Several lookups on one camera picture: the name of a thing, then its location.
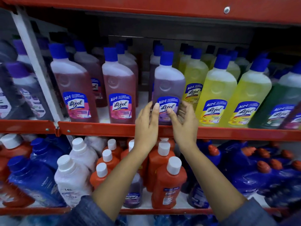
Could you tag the person's right hand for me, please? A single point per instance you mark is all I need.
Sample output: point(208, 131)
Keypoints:
point(187, 134)

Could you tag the person's left hand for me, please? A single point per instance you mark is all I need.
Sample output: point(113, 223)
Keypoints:
point(145, 129)

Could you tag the person's right thumb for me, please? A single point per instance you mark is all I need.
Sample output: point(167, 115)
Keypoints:
point(172, 121)

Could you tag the person's left thumb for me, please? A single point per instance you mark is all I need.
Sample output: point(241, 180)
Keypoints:
point(156, 116)

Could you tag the purple floor cleaner bottle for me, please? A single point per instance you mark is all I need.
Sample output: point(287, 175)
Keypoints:
point(168, 84)
point(154, 68)

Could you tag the person's right forearm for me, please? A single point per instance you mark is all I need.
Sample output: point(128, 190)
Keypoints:
point(211, 181)

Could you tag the person's left forearm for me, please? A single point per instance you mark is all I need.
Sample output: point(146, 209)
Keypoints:
point(122, 181)

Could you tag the red metal shelf rack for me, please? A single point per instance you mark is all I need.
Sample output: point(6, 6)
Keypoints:
point(117, 129)

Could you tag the pink floor cleaner bottle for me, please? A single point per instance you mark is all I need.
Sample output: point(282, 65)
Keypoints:
point(128, 62)
point(75, 87)
point(294, 120)
point(90, 65)
point(118, 87)

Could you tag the row of yellow cleaner bottles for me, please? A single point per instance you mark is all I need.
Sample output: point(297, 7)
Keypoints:
point(218, 91)

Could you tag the group of orange bottles white caps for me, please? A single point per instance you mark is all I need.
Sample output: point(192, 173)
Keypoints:
point(164, 185)

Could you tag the small purple cleaner bottle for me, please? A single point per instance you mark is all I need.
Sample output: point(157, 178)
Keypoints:
point(133, 192)

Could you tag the white plastic bottle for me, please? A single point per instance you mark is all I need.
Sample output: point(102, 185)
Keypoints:
point(70, 181)
point(83, 152)

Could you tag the group of blue bottles orange caps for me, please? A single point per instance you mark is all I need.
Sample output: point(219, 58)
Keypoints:
point(249, 176)

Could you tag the green floor cleaner bottle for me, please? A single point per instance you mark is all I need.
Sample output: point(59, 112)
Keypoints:
point(279, 96)

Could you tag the blue wrapped bottle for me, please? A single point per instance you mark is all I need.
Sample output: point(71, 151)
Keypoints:
point(47, 150)
point(35, 181)

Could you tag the person's left denim sleeve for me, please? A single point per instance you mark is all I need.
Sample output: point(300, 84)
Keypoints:
point(87, 214)

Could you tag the person's denim sleeve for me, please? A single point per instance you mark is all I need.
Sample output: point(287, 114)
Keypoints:
point(251, 214)
point(87, 214)

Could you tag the person's right denim sleeve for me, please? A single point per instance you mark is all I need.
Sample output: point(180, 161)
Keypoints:
point(251, 214)

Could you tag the silver bolt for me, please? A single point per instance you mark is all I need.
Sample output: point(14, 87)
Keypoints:
point(227, 9)

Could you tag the black bottle purple cap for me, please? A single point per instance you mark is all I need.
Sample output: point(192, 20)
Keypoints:
point(22, 52)
point(30, 91)

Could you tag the large orange bottle white cap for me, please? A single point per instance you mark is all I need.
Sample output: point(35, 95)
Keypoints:
point(17, 150)

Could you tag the grey metal upright post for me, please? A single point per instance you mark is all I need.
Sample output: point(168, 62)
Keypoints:
point(35, 68)

